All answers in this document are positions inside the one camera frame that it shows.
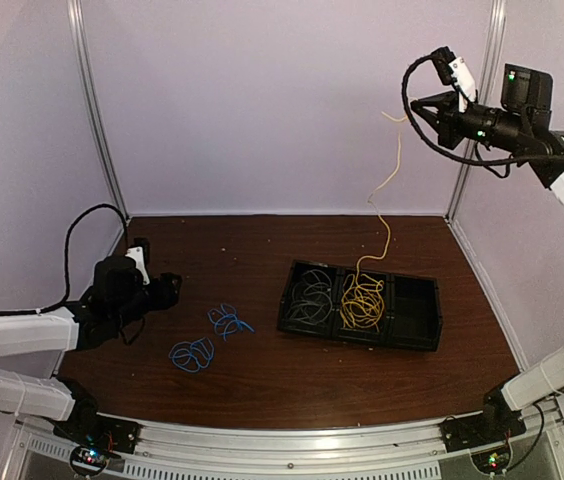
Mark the aluminium frame post right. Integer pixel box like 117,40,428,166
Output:
446,0,506,225

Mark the blue cable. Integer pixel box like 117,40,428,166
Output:
169,337,216,374
206,303,256,342

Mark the aluminium front rail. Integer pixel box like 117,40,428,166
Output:
0,389,564,480

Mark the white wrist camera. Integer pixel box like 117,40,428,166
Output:
126,237,150,285
432,47,478,113

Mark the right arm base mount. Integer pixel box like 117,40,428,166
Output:
439,406,526,452

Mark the aluminium frame post left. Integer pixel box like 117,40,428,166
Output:
66,0,130,221

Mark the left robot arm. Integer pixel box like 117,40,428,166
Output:
0,238,182,444

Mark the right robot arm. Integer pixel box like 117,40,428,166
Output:
400,46,564,442

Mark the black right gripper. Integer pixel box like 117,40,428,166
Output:
412,89,528,152

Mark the yellow cable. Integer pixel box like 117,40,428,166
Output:
354,94,416,289
339,279,386,332

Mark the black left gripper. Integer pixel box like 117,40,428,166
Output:
111,271,181,331

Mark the grey cable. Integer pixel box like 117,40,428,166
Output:
284,269,336,326

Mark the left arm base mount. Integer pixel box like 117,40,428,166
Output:
50,412,140,454

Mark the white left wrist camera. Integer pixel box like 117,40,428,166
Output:
126,237,150,285

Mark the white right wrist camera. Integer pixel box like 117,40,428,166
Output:
432,47,478,113

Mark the aluminium frame post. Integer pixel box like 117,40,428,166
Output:
66,0,130,221
446,0,506,225

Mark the black three-compartment bin tray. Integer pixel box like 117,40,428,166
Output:
277,260,443,352

